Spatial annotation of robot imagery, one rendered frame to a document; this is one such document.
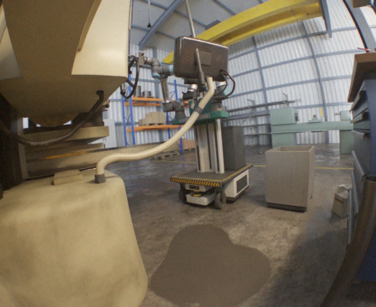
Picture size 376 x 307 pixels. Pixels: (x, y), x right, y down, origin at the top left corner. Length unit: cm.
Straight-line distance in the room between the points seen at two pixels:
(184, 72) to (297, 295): 123
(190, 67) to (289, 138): 502
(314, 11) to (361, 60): 853
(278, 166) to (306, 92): 828
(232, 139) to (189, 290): 156
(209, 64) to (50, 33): 78
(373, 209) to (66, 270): 92
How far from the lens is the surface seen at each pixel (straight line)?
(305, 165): 152
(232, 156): 197
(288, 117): 573
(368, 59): 61
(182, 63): 90
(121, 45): 91
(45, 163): 182
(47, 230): 56
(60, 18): 44
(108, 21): 97
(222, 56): 104
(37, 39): 51
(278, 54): 1061
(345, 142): 560
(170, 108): 199
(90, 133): 167
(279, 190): 164
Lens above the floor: 74
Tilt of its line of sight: 5 degrees down
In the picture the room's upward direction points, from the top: 6 degrees counter-clockwise
